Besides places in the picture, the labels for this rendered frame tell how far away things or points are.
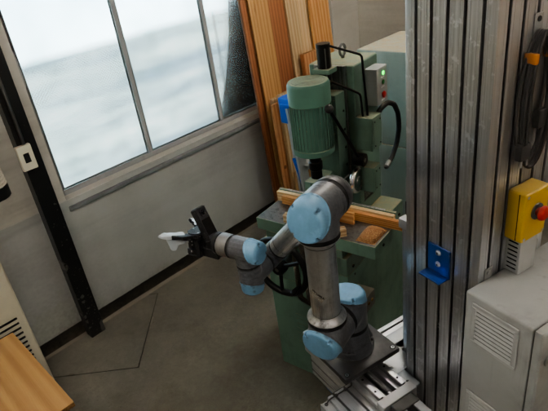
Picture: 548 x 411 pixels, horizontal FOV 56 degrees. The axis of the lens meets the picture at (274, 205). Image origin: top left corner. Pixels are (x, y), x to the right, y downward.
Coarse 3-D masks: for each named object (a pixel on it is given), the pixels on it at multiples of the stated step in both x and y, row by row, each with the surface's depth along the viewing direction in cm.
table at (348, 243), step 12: (276, 204) 247; (264, 216) 239; (276, 216) 237; (264, 228) 239; (276, 228) 234; (348, 228) 220; (360, 228) 219; (384, 228) 217; (348, 240) 213; (384, 240) 212; (348, 252) 215; (360, 252) 211; (372, 252) 207
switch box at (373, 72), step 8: (376, 64) 225; (384, 64) 223; (368, 72) 220; (376, 72) 218; (384, 72) 224; (368, 80) 222; (376, 80) 220; (368, 88) 224; (376, 88) 222; (384, 88) 227; (368, 96) 226; (376, 96) 223; (368, 104) 228; (376, 104) 225
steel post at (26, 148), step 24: (0, 48) 240; (0, 72) 242; (0, 96) 245; (24, 120) 256; (24, 144) 257; (24, 168) 259; (48, 192) 274; (48, 216) 277; (72, 240) 291; (72, 264) 294; (72, 288) 299; (96, 312) 314
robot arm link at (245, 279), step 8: (264, 264) 163; (272, 264) 166; (240, 272) 159; (248, 272) 158; (256, 272) 159; (264, 272) 162; (240, 280) 162; (248, 280) 159; (256, 280) 160; (248, 288) 161; (256, 288) 161
